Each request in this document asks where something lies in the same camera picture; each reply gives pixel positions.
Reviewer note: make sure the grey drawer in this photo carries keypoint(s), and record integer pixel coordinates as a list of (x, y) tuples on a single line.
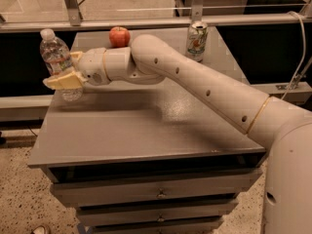
[(152, 188), (155, 212), (177, 226)]

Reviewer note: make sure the clear plastic water bottle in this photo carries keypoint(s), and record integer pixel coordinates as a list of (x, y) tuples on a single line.
[(54, 53)]

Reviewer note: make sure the top grey drawer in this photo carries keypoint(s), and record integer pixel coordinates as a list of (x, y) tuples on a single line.
[(152, 188)]

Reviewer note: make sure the white green drink can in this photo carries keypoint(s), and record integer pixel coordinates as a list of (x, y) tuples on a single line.
[(196, 40)]

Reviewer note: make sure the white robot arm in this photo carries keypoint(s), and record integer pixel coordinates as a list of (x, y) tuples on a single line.
[(285, 130)]

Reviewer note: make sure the bottom grey drawer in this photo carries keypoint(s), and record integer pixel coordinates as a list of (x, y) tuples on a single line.
[(177, 226)]

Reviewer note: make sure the grey drawer cabinet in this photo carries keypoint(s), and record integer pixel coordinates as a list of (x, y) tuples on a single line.
[(124, 130)]

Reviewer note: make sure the metal railing frame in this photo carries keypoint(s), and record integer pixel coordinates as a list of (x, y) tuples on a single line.
[(70, 15)]

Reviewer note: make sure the white shoe tip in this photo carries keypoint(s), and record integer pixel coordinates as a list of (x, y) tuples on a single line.
[(41, 229)]

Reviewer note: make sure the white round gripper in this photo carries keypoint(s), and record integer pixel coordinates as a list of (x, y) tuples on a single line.
[(92, 66)]

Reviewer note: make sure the red apple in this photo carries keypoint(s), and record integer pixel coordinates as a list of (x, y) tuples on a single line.
[(119, 37)]

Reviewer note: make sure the middle grey drawer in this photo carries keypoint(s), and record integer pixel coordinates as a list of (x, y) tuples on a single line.
[(155, 212)]

